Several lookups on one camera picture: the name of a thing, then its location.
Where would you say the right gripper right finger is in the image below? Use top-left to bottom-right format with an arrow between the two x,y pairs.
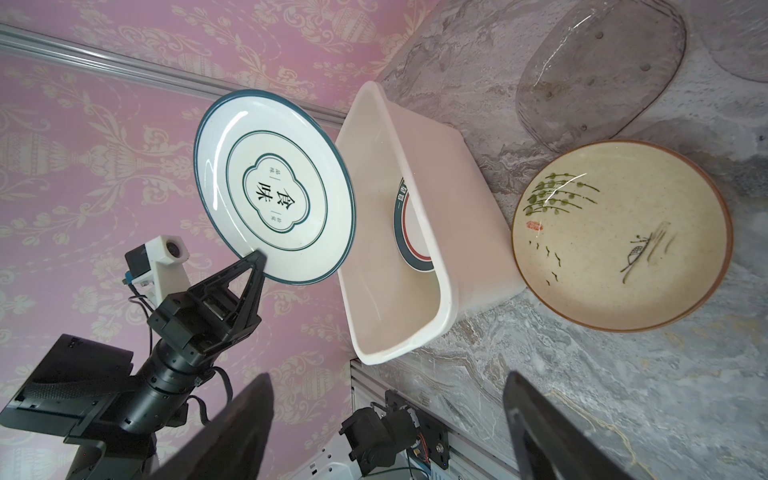
503,371 -> 631,480

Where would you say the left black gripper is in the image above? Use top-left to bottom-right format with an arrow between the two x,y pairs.
146,251 -> 266,375

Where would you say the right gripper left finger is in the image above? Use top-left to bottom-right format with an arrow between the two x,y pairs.
151,373 -> 274,480

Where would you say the white plate blue rim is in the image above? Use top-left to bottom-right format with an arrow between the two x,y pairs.
193,90 -> 357,285

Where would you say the white plate green red rim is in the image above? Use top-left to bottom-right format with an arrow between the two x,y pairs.
393,179 -> 434,273

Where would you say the cream willow pattern plate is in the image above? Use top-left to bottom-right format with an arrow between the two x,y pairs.
511,140 -> 734,332

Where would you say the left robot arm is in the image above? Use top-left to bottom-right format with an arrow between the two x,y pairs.
1,251 -> 266,479

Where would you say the white plastic bin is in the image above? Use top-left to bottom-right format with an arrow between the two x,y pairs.
337,81 -> 525,365

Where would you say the clear glass plate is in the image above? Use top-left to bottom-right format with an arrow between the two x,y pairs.
516,1 -> 687,153

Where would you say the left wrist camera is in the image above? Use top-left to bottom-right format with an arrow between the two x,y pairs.
123,235 -> 191,307

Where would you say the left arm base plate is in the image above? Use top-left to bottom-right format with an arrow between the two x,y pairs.
339,389 -> 450,479

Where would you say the left aluminium corner post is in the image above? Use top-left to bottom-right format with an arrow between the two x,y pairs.
0,22 -> 349,128

